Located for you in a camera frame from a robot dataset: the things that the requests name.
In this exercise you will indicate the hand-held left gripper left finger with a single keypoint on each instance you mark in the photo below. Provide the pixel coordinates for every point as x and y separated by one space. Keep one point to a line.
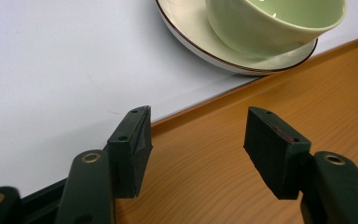
130 155

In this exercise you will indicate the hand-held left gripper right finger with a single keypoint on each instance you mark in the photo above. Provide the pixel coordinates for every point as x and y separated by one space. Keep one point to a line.
275 155

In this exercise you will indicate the wooden tray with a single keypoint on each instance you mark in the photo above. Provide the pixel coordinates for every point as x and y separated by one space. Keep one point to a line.
230 155

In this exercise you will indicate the light green ceramic bowl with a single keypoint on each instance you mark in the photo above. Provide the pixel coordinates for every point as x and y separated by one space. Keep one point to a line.
261 28

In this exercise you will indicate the white plate with dark rim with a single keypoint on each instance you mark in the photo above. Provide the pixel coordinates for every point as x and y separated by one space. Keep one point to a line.
192 25

